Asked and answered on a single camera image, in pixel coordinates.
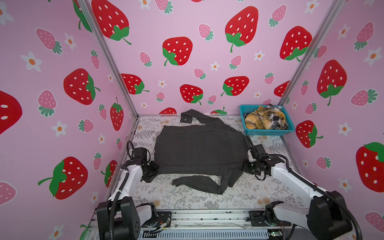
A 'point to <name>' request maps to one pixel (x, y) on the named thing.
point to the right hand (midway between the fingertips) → (242, 167)
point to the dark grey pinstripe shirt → (206, 147)
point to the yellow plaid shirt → (258, 119)
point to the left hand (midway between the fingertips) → (159, 170)
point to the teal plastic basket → (254, 132)
